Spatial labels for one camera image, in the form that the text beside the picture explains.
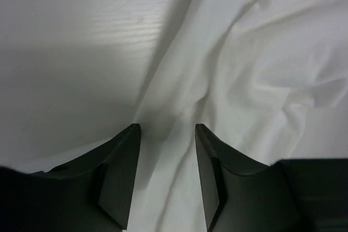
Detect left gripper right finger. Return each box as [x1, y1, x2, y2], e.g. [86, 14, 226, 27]
[195, 124, 347, 231]

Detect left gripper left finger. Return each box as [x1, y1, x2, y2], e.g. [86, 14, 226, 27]
[1, 123, 141, 231]

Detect white t-shirt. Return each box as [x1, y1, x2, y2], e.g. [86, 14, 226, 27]
[128, 0, 347, 231]

